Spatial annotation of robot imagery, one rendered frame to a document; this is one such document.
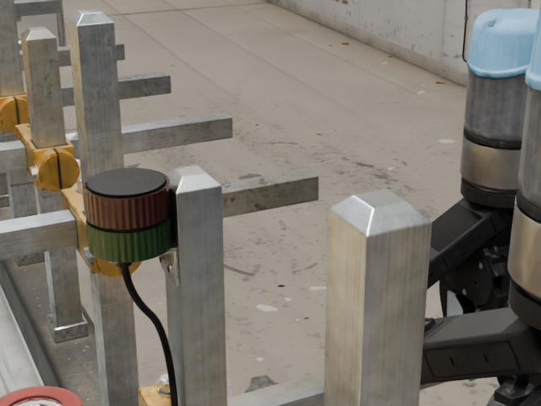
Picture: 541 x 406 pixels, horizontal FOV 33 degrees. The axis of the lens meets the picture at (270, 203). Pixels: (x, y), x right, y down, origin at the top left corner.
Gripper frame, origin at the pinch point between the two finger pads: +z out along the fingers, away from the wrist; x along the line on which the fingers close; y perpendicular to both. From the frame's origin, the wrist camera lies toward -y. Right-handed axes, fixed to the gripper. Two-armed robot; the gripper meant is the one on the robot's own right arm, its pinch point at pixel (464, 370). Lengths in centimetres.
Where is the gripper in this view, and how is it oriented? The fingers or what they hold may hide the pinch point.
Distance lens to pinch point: 94.4
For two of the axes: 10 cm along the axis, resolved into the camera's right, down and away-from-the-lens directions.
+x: -4.3, -3.5, 8.3
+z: 0.0, 9.2, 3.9
